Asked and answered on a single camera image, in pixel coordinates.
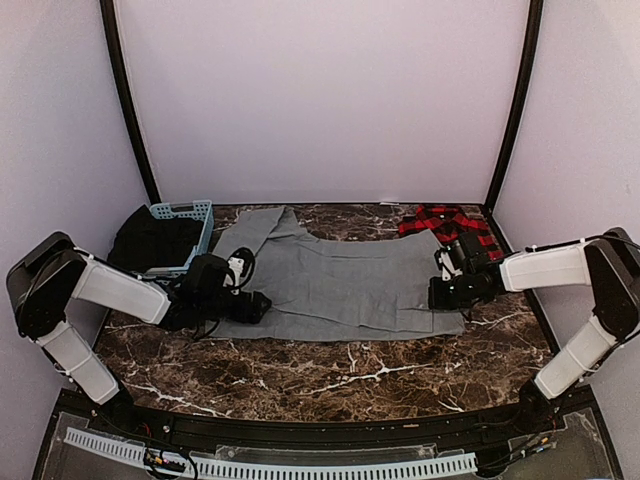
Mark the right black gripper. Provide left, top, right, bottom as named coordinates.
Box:
left=428, top=271, right=477, bottom=310

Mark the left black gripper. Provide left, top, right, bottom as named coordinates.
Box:
left=197, top=289, right=271, bottom=324

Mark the red black plaid shirt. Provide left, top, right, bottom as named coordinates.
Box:
left=398, top=204, right=504, bottom=260

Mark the light blue plastic basket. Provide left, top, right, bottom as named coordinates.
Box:
left=144, top=200, right=214, bottom=277

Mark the grey long sleeve shirt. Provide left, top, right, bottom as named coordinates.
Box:
left=213, top=207, right=465, bottom=342

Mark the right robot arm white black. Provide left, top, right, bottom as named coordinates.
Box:
left=428, top=227, right=639, bottom=434

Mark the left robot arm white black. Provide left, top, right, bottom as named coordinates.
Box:
left=6, top=231, right=272, bottom=436

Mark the black garment in basket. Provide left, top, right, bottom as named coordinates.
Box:
left=107, top=207, right=204, bottom=274

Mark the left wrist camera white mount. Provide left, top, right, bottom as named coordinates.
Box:
left=182, top=244, right=259, bottom=301

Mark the black curved front rail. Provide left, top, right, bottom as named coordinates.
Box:
left=89, top=399, right=551, bottom=451

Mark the white slotted cable duct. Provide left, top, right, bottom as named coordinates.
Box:
left=64, top=427, right=478, bottom=479

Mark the black right corner post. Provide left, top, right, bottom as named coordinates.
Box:
left=484, top=0, right=544, bottom=213

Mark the black corner post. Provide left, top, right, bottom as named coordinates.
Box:
left=99, top=0, right=161, bottom=204
left=484, top=0, right=544, bottom=213

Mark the black left corner post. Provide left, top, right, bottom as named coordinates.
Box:
left=99, top=0, right=161, bottom=204

